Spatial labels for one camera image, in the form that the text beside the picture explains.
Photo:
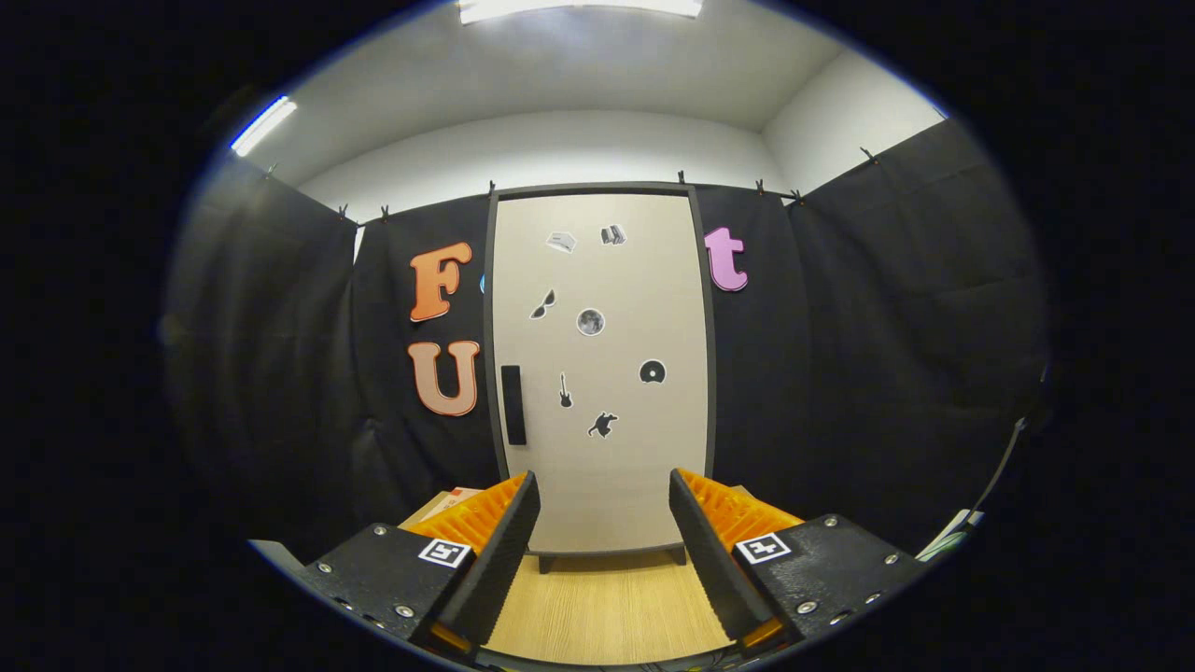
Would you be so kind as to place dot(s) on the narrow ceiling light strip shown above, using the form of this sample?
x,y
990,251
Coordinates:
x,y
264,126

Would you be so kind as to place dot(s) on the grey shoe cabinet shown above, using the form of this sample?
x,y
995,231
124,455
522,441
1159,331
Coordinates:
x,y
597,188

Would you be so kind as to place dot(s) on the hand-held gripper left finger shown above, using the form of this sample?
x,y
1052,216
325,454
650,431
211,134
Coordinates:
x,y
495,560

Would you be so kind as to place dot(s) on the black backdrop cloth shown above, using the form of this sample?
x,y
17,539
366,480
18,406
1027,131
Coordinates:
x,y
840,373

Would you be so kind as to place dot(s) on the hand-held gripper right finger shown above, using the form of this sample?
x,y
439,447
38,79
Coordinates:
x,y
714,560

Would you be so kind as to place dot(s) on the beige book with orange print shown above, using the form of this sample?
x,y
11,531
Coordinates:
x,y
448,499

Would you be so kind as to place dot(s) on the white and green object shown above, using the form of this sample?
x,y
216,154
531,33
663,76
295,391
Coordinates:
x,y
952,530

